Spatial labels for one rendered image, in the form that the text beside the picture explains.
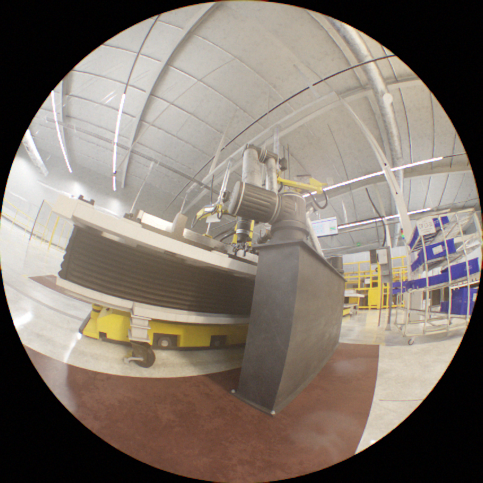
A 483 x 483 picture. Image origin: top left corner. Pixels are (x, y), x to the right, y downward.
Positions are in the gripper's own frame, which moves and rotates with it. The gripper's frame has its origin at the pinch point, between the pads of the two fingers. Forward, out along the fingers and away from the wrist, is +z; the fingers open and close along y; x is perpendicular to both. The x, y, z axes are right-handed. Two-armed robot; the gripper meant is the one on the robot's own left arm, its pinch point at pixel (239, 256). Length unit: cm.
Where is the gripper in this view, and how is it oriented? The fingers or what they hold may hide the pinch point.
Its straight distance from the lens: 117.0
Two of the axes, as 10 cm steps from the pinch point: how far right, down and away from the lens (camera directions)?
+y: 7.2, -1.1, -6.9
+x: 6.8, 3.2, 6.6
